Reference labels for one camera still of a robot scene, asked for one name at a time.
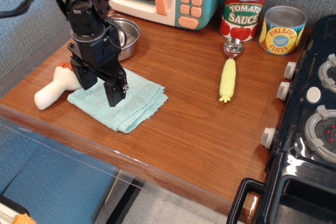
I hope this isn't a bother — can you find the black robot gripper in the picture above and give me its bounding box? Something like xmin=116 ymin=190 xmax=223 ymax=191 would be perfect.
xmin=68 ymin=27 xmax=128 ymax=107

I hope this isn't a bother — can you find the light teal cloth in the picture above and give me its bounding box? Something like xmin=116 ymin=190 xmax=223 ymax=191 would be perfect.
xmin=67 ymin=69 xmax=168 ymax=133

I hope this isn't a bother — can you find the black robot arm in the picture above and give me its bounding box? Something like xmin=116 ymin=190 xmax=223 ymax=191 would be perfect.
xmin=1 ymin=0 xmax=128 ymax=107

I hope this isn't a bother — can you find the plush brown white mushroom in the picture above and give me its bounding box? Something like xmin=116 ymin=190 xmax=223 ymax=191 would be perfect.
xmin=34 ymin=62 xmax=81 ymax=110

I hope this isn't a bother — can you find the small steel pot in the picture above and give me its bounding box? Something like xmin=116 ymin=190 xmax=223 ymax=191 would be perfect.
xmin=108 ymin=14 xmax=140 ymax=61

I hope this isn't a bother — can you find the orange black object bottom left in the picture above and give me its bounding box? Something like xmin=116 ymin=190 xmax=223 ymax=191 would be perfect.
xmin=1 ymin=195 xmax=36 ymax=224

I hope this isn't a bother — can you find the tomato sauce can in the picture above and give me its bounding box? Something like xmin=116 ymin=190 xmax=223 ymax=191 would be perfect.
xmin=220 ymin=0 xmax=266 ymax=42

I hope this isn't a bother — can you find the pineapple slices can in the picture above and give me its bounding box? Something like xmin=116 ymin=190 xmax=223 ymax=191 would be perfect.
xmin=259 ymin=5 xmax=307 ymax=56

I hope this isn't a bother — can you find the black toy stove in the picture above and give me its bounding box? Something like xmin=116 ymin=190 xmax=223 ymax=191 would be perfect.
xmin=227 ymin=15 xmax=335 ymax=223

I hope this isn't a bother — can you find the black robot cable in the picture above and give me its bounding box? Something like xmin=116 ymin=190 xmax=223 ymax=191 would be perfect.
xmin=0 ymin=0 xmax=41 ymax=19

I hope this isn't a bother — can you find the spoon with yellow-green handle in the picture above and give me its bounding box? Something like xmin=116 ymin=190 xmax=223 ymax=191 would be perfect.
xmin=219 ymin=38 xmax=243 ymax=103

